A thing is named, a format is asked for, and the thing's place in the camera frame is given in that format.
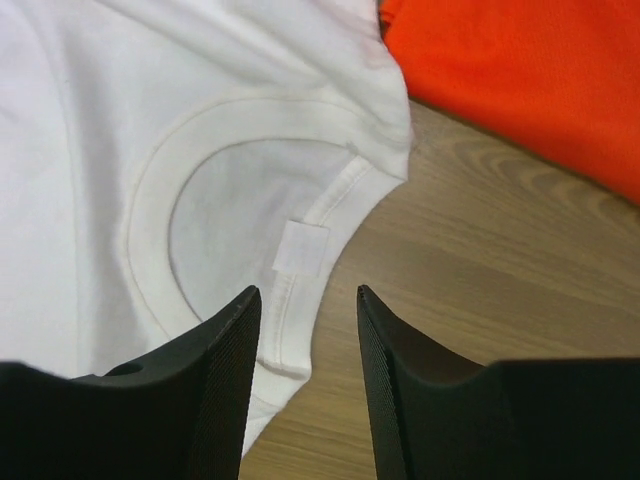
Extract white t-shirt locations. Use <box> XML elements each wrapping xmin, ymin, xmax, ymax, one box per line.
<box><xmin>1</xmin><ymin>1</ymin><xmax>412</xmax><ymax>447</ymax></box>

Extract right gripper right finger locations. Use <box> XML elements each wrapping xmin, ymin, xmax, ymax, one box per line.
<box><xmin>357</xmin><ymin>286</ymin><xmax>639</xmax><ymax>479</ymax></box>

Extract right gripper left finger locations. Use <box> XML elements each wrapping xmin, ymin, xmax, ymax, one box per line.
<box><xmin>1</xmin><ymin>287</ymin><xmax>261</xmax><ymax>479</ymax></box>

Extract orange folded t-shirt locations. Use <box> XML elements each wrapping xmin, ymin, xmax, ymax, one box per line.
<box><xmin>380</xmin><ymin>1</ymin><xmax>639</xmax><ymax>201</ymax></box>

